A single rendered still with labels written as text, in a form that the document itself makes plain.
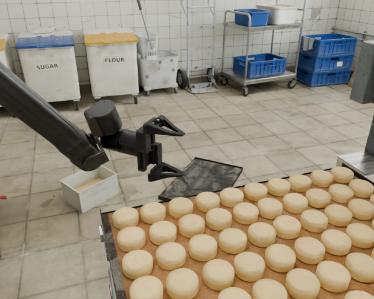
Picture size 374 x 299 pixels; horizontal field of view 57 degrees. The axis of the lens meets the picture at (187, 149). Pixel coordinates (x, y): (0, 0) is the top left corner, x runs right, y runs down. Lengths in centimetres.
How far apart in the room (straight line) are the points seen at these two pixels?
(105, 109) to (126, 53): 310
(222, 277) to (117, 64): 344
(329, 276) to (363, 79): 60
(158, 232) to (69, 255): 141
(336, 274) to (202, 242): 22
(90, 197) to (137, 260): 170
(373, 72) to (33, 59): 328
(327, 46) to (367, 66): 384
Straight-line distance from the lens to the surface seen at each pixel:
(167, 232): 64
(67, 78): 387
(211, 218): 67
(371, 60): 103
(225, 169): 263
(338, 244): 67
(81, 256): 200
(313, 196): 78
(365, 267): 64
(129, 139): 78
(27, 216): 239
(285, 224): 68
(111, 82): 392
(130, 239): 63
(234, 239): 63
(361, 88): 106
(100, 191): 231
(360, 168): 111
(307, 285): 58
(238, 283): 59
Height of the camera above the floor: 134
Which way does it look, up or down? 27 degrees down
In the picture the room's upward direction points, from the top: straight up
